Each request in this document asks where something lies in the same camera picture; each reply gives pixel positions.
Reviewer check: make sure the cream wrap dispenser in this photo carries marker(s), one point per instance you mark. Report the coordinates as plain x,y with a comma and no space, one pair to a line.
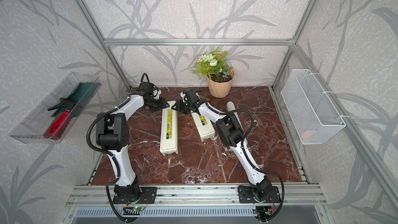
204,126

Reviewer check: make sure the green artificial plant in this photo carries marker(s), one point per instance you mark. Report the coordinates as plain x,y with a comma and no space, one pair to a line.
214,66

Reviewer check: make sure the plastic wrap roll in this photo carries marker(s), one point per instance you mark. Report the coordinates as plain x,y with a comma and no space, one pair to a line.
231,107

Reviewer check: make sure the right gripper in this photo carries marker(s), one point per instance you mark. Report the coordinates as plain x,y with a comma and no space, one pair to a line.
177,107

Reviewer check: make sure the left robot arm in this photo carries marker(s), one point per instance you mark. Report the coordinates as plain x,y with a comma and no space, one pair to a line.
110,135

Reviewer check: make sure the white wire basket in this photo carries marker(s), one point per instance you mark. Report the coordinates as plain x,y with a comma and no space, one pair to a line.
315,117

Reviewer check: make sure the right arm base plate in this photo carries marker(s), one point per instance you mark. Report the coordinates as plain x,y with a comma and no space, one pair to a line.
249,195

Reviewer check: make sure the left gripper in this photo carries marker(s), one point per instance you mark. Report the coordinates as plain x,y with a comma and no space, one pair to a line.
163,104

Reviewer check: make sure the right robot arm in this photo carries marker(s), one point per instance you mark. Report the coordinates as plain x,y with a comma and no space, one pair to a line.
231,134

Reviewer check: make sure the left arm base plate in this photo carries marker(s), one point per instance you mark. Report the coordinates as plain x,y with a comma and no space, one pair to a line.
146,195

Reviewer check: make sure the green folded cloth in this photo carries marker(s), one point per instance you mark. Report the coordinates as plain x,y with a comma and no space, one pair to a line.
81,96

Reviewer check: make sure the pink flower pot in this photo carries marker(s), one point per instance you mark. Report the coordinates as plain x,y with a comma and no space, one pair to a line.
221,90

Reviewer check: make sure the red spray bottle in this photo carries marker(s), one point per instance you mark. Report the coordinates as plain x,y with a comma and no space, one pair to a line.
61,121

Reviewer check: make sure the clear plastic wall tray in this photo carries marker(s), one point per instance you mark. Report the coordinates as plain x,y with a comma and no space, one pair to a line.
49,122

